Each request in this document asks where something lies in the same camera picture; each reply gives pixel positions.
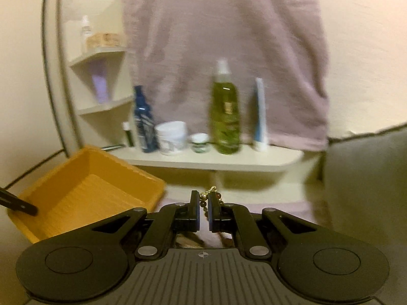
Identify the black white-tipped pen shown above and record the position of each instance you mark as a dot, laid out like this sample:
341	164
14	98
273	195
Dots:
113	147

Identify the blue white tube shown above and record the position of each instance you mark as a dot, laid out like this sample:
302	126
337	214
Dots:
260	142

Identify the orange plastic tray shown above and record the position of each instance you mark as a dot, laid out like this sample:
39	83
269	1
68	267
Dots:
90	186

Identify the white lip balm stick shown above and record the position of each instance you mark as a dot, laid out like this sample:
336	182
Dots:
129	135

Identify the mauve plush cloth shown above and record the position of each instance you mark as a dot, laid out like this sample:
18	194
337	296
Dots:
206	239

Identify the cream corner shelf unit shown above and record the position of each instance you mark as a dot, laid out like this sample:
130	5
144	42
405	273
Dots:
104	103

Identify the grey cushion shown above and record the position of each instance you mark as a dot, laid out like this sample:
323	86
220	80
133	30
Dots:
365	185

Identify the green olive oil bottle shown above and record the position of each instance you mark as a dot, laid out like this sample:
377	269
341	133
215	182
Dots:
224	110

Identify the lilac tube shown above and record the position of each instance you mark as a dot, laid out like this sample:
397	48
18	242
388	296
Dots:
99	79

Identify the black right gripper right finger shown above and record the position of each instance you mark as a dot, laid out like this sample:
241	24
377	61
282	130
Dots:
239	223

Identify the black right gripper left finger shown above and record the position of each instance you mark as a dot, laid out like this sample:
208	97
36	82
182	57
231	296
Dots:
166	224

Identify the hanging mauve towel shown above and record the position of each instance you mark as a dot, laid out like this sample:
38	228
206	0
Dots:
174	46

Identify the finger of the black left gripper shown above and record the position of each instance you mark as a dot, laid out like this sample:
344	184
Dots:
14	203

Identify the blue spray bottle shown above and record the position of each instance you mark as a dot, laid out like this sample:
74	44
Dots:
144	122

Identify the small green-label jar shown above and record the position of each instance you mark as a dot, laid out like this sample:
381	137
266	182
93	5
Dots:
199	142

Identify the white cream jar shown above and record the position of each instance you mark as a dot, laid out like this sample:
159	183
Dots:
172	137

